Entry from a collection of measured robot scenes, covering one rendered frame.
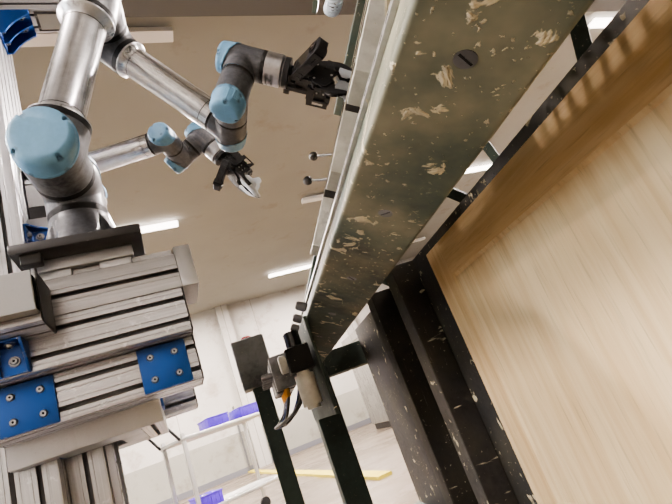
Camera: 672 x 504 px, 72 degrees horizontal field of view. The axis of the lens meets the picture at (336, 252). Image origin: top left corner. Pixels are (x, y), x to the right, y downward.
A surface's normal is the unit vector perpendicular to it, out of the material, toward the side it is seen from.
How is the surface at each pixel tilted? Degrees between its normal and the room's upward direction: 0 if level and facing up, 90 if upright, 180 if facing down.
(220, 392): 90
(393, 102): 150
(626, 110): 90
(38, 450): 90
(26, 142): 97
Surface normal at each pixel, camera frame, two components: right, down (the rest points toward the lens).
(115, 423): 0.29, -0.40
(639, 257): -0.93, 0.27
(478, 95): -0.18, 0.90
